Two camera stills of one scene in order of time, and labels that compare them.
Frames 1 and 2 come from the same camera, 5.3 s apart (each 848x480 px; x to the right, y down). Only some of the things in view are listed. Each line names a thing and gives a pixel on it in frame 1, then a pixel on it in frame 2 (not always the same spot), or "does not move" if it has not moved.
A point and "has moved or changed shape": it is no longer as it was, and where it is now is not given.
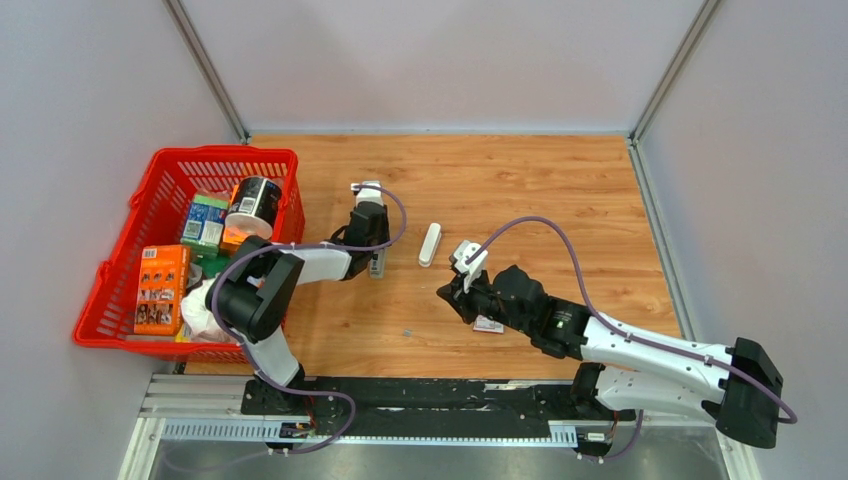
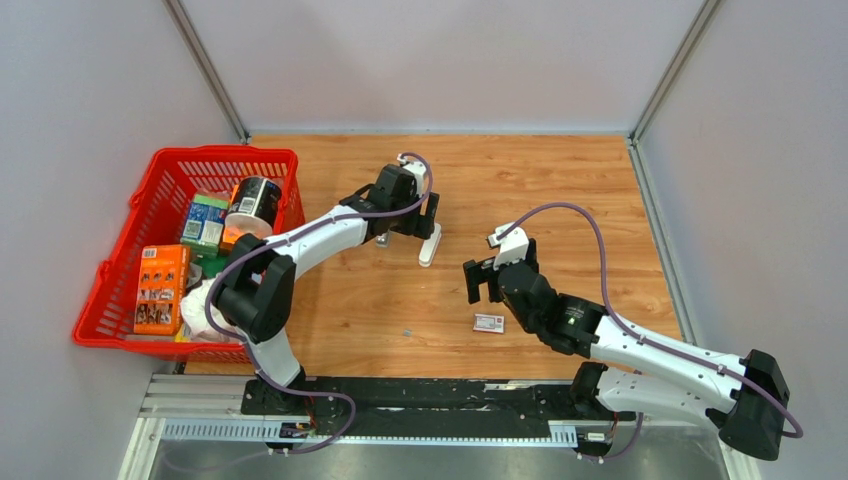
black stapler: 377,264 has moved or changed shape
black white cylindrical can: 254,209 does not move
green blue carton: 204,225 does not move
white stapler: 430,245 does not move
